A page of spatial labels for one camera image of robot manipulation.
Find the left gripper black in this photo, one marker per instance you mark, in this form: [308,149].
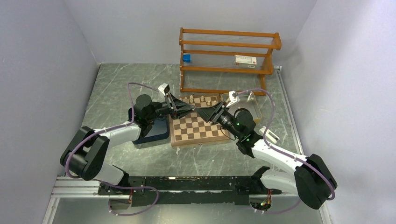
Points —
[179,108]

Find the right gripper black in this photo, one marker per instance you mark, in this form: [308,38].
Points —
[206,113]

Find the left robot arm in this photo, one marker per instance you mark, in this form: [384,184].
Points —
[86,153]

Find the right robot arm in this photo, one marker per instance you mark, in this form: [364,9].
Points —
[308,177]

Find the wooden chessboard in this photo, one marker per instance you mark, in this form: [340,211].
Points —
[192,130]

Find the dark blue tray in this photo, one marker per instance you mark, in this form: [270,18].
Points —
[160,130]

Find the blue box on shelf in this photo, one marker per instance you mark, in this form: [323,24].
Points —
[186,58]

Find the orange wooden shelf rack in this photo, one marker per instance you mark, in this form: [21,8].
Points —
[215,50]

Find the white red box on shelf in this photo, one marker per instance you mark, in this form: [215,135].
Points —
[245,60]

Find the white flat device on table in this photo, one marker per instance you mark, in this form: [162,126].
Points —
[270,136]

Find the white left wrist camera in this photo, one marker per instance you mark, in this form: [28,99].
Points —
[163,89]

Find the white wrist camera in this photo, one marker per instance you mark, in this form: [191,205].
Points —
[233,98]
[163,89]

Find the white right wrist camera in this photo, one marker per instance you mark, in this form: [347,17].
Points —
[233,98]

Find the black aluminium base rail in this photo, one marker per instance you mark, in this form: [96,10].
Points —
[239,190]

